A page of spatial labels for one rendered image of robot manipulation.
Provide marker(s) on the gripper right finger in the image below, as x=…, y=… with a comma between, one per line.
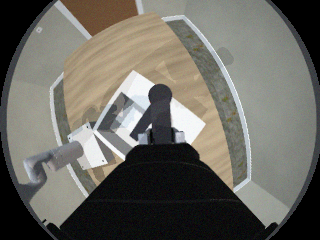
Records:
x=179, y=136

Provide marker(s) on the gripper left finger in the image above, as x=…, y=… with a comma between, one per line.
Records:
x=146, y=137

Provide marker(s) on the grey rectangular sink basin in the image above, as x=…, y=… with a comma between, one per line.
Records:
x=122, y=113

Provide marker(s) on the black mixer tap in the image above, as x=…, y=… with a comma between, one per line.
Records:
x=158, y=114

